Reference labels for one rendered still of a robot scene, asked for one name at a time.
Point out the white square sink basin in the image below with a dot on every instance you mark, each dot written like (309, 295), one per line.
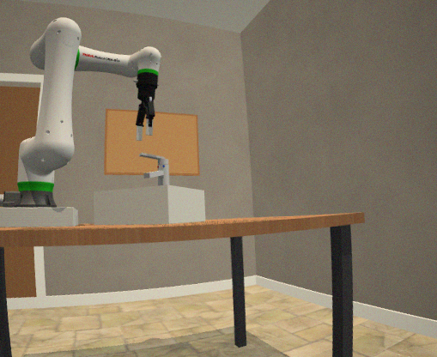
(161, 204)

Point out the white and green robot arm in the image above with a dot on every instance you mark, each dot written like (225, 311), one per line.
(53, 146)

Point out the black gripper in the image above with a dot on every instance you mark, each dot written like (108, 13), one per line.
(147, 107)

